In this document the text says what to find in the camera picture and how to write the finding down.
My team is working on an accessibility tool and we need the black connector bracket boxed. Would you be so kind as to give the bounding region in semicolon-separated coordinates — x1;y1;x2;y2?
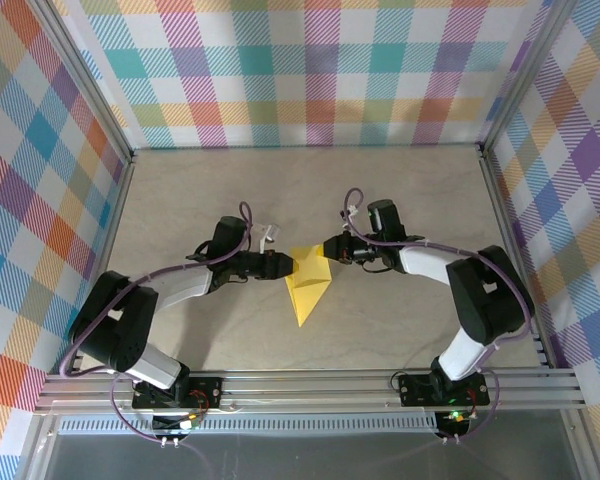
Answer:
435;409;474;437
152;413;202;434

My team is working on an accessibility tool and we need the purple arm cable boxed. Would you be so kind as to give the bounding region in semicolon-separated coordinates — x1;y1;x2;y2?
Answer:
339;187;536;446
59;200;256;446

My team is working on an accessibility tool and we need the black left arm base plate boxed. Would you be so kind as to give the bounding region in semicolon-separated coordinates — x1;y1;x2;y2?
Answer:
131;375;225;407

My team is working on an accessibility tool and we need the aluminium left corner post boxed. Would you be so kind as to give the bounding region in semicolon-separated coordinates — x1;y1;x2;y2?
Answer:
29;0;137;166

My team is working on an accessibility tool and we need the aluminium rail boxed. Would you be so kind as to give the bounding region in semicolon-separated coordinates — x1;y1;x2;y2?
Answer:
477;144;554;371
34;367;589;414
129;142;484;154
62;152;139;376

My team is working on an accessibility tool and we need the aluminium left side rail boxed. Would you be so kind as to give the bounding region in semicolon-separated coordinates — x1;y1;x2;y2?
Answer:
62;152;139;376

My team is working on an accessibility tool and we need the black left connector bracket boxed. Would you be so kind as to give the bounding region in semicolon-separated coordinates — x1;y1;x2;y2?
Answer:
152;413;202;434

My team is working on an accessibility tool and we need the aluminium front rail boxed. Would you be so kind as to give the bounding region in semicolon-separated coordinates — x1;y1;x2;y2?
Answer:
34;367;589;414

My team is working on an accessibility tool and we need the aluminium back rail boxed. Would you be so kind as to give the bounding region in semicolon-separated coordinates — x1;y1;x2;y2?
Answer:
129;142;484;154

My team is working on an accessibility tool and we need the aluminium corner post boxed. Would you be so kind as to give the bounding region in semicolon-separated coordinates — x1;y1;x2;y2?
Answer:
477;0;581;159
29;0;137;166

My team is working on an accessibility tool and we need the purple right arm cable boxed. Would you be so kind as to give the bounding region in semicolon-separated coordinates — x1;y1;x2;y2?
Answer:
339;187;536;446

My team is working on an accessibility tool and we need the black right connector bracket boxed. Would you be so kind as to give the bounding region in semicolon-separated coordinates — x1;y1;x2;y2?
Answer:
435;409;474;437

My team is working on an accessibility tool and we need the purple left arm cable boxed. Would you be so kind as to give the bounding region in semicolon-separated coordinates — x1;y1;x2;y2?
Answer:
59;200;256;446

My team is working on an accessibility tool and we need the grey metal panel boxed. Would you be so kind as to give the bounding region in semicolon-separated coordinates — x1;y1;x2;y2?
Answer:
29;432;581;480

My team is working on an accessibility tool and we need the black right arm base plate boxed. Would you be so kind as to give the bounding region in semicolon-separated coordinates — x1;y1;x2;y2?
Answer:
398;373;491;407

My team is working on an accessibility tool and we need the yellow paper sheet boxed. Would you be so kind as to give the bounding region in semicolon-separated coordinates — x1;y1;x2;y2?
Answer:
284;243;334;329

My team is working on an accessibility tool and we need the aluminium lower frame bar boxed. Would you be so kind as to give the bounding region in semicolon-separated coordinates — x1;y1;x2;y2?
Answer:
17;414;56;480
562;414;600;480

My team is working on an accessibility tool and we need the aluminium right corner post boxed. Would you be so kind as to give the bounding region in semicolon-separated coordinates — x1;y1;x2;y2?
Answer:
477;0;581;159

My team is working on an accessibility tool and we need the aluminium right side rail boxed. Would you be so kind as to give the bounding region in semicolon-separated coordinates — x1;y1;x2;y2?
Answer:
477;144;554;371

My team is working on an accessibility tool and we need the slotted grey cable duct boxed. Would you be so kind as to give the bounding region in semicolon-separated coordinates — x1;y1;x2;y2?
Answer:
57;417;441;435

